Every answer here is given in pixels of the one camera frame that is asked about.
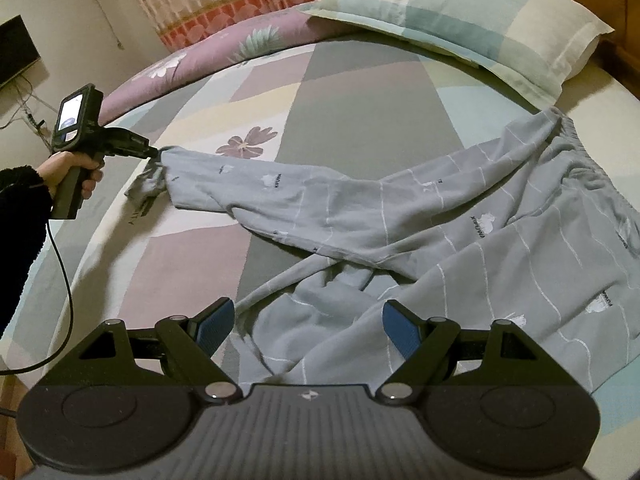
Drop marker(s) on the pastel checked pillow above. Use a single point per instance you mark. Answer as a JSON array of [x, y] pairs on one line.
[[450, 15]]

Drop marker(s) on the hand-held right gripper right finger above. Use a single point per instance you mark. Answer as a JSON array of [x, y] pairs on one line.
[[400, 330]]

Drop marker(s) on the person's left forearm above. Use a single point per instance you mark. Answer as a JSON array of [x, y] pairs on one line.
[[20, 220]]

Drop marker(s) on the grey printed pants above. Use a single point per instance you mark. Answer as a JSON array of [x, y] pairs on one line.
[[450, 240]]

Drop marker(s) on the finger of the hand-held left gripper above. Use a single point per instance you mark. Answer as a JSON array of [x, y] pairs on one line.
[[147, 150]]

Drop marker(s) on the person's left hand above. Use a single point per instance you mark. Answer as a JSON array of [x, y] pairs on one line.
[[60, 167]]

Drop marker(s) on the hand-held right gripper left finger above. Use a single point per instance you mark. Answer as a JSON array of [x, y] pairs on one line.
[[217, 327]]

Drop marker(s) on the black television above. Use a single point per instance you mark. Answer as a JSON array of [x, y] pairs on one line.
[[15, 50]]

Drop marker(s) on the purple floral quilt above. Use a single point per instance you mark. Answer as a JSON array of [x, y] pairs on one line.
[[210, 55]]

